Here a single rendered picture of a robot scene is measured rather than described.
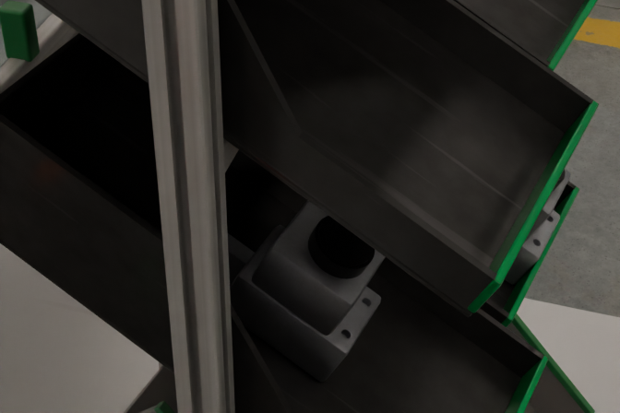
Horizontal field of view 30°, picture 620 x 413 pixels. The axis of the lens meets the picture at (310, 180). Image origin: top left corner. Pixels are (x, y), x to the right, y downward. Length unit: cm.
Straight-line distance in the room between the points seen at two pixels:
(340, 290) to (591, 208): 219
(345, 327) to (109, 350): 58
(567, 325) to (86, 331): 46
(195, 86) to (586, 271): 217
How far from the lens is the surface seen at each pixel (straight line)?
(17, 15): 64
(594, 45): 330
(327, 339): 55
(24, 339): 113
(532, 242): 67
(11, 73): 65
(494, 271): 43
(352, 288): 53
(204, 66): 39
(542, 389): 86
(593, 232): 263
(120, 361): 110
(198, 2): 38
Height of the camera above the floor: 165
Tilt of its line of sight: 38 degrees down
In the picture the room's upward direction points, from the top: 1 degrees clockwise
